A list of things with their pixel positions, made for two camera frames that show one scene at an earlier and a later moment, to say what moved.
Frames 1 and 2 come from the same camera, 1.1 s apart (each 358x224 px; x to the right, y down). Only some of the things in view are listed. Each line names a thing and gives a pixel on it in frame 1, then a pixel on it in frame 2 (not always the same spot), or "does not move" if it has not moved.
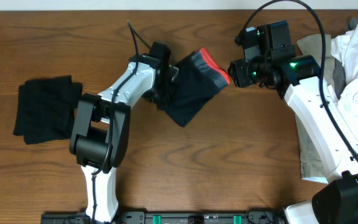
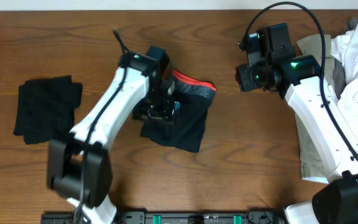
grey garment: [339, 73] does not move
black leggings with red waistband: [197, 81] → [192, 96]
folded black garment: [46, 108] does not move
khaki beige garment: [322, 46] does not move
